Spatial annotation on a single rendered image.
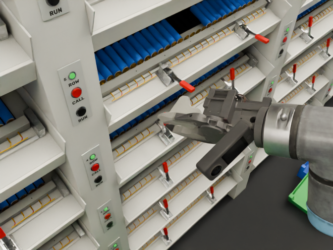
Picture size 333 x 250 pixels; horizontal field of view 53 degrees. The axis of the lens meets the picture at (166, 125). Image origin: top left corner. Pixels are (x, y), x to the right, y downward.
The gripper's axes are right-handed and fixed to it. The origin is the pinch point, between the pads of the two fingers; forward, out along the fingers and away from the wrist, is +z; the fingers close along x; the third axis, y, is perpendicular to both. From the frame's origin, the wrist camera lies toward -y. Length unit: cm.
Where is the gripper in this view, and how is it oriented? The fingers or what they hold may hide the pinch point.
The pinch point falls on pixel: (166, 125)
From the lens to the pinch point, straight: 67.9
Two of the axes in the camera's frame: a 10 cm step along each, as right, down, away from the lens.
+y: 3.5, -8.7, 3.5
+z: -8.4, -1.2, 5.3
